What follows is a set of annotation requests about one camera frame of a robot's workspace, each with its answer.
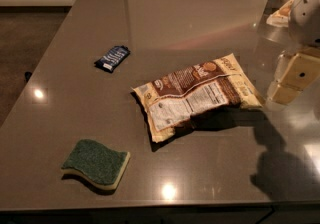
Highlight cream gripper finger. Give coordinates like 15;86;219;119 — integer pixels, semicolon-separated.
275;52;320;91
267;81;301;105

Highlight green and yellow sponge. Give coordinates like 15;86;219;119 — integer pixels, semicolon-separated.
61;139;130;191

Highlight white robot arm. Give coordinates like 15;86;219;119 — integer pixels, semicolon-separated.
259;0;320;105

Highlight blue rxbar blueberry wrapper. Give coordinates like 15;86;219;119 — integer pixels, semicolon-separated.
95;45;130;73

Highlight yellow brown snack bag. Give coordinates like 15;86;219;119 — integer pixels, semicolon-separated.
134;54;264;143

